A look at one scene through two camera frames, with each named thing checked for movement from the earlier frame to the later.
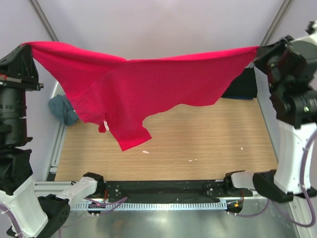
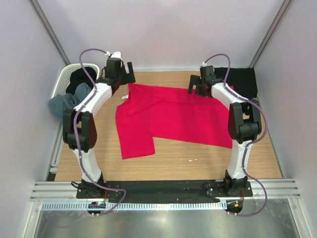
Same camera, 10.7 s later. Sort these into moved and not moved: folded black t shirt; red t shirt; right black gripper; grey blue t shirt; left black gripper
Moved: red t shirt; left black gripper; right black gripper
Not moved: folded black t shirt; grey blue t shirt
